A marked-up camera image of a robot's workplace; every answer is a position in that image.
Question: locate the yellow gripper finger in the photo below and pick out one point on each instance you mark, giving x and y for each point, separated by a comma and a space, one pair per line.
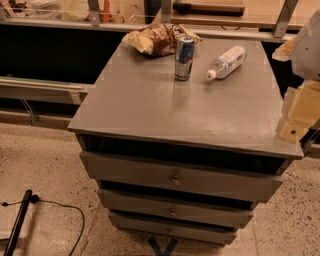
301, 110
284, 52

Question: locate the blue silver redbull can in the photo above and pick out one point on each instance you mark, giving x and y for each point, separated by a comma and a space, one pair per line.
184, 57

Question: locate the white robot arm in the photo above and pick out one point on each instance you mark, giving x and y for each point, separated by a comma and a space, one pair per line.
305, 57

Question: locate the clear plastic water bottle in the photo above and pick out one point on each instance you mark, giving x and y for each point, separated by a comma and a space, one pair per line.
226, 63

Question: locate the wooden board on shelf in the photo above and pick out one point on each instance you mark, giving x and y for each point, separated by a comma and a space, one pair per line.
209, 9

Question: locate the brown yellow chip bag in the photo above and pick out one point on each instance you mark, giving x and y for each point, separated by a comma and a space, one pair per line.
159, 39

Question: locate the grey drawer cabinet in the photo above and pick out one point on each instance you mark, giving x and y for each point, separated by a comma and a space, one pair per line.
138, 109

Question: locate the top grey drawer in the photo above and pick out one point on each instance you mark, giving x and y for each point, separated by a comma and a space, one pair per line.
237, 185

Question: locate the grey drawer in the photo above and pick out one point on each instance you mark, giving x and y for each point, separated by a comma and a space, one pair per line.
172, 228
237, 185
174, 209

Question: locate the middle grey drawer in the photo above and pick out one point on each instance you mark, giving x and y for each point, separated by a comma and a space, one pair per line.
174, 209

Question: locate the bottom grey drawer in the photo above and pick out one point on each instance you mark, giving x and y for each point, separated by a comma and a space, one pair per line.
172, 228

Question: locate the black pole on floor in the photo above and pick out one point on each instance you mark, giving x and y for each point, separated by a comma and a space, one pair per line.
18, 224

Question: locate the metal shelf rail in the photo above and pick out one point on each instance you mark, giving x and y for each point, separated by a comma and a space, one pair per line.
41, 100

